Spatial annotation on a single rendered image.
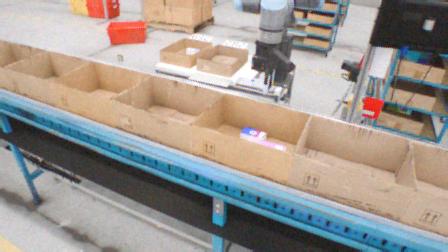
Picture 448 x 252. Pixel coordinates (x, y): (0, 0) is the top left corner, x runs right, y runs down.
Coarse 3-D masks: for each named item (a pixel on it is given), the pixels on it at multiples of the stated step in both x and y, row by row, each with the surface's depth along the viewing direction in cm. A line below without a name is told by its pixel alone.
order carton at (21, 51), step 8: (0, 48) 180; (8, 48) 185; (16, 48) 184; (24, 48) 181; (32, 48) 177; (0, 56) 182; (8, 56) 187; (16, 56) 188; (24, 56) 185; (0, 64) 183; (8, 64) 188; (0, 72) 153; (0, 80) 157; (0, 88) 161; (8, 88) 157
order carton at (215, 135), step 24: (240, 96) 132; (216, 120) 135; (240, 120) 138; (264, 120) 133; (288, 120) 128; (192, 144) 117; (216, 144) 112; (240, 144) 107; (288, 144) 132; (240, 168) 113; (264, 168) 108; (288, 168) 104
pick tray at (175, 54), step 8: (184, 40) 264; (192, 40) 261; (168, 48) 245; (176, 48) 256; (184, 48) 267; (200, 48) 262; (208, 48) 249; (160, 56) 237; (168, 56) 233; (176, 56) 230; (184, 56) 227; (192, 56) 229; (176, 64) 234; (184, 64) 231; (192, 64) 232
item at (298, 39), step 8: (304, 8) 466; (336, 8) 443; (336, 16) 449; (296, 24) 523; (328, 24) 461; (304, 32) 484; (336, 32) 502; (296, 40) 511; (320, 48) 485; (328, 48) 480
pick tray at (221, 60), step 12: (216, 48) 252; (228, 48) 250; (240, 48) 246; (204, 60) 221; (216, 60) 246; (228, 60) 247; (240, 60) 230; (204, 72) 226; (216, 72) 222; (228, 72) 219
